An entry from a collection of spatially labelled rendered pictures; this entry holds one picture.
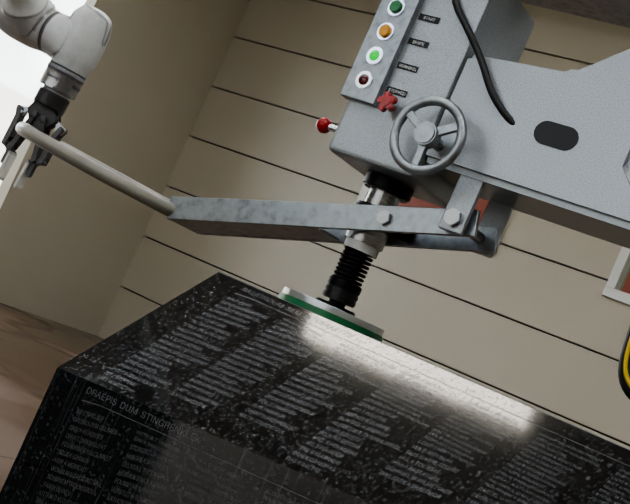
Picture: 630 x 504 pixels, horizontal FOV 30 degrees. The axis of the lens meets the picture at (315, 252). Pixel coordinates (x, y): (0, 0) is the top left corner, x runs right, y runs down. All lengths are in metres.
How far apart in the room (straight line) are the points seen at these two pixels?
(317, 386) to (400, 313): 7.38
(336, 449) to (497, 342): 7.10
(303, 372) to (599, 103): 0.71
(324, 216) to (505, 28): 0.50
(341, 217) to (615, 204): 0.54
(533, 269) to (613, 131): 6.75
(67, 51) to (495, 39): 0.98
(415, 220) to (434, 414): 0.55
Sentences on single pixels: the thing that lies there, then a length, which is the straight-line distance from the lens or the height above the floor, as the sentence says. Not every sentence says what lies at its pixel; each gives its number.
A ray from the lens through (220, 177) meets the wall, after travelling 10.60.
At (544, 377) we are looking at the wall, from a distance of 8.61.
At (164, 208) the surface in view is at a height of 0.95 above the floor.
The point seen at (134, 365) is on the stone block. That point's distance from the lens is 1.96.
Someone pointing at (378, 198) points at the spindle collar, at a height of 1.13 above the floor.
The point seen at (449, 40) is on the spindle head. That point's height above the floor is 1.44.
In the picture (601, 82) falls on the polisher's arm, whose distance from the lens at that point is 2.16.
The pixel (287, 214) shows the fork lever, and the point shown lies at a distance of 2.36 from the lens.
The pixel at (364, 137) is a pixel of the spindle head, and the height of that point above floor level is 1.22.
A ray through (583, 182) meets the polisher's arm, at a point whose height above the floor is 1.26.
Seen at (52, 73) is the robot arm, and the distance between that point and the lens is 2.78.
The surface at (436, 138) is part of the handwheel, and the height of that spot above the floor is 1.25.
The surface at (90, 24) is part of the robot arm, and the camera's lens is 2.77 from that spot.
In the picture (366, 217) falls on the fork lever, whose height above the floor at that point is 1.08.
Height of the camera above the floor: 0.85
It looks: 3 degrees up
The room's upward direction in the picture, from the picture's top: 24 degrees clockwise
